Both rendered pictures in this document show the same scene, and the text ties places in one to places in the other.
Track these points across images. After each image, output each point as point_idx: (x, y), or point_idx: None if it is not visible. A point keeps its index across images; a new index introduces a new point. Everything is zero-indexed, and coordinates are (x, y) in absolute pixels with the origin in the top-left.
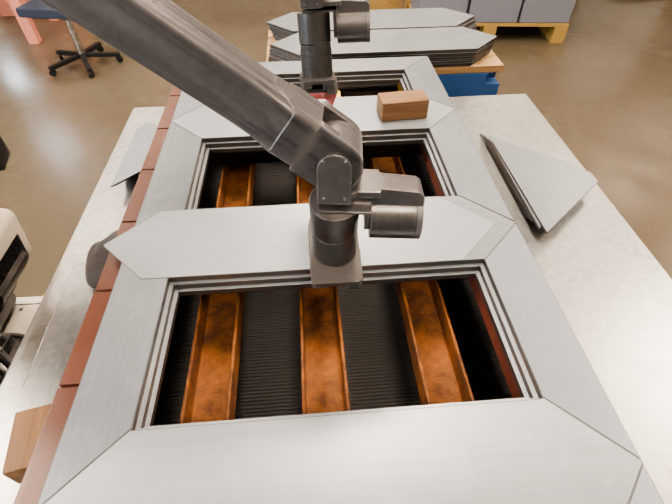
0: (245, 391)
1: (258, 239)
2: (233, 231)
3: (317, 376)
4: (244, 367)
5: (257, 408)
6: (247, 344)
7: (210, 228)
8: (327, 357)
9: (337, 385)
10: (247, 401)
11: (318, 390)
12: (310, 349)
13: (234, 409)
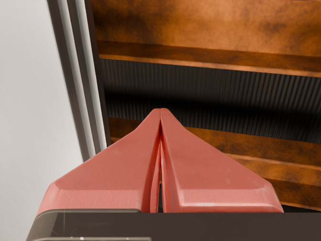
0: (196, 90)
1: (12, 164)
2: (5, 192)
3: (229, 31)
4: (166, 90)
5: (219, 79)
6: (136, 85)
7: (9, 215)
8: (197, 11)
9: (253, 0)
10: (208, 89)
11: (254, 32)
12: (179, 37)
13: (254, 139)
